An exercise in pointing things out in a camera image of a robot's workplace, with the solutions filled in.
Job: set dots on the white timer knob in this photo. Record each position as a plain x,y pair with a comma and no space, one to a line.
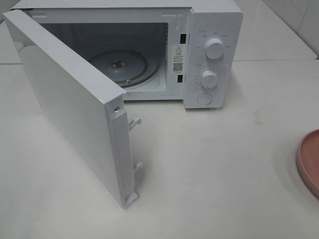
209,79

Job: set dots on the white microwave door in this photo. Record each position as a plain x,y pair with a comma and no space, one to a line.
83,103

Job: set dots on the pink round plate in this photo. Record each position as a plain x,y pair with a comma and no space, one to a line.
307,161

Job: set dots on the glass microwave turntable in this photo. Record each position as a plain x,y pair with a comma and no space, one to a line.
126,68

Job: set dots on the white warning label sticker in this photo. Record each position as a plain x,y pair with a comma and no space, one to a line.
177,58

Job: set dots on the white microwave oven body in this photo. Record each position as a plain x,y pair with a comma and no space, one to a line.
138,50

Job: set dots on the white upper power knob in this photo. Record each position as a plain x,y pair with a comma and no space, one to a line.
214,48

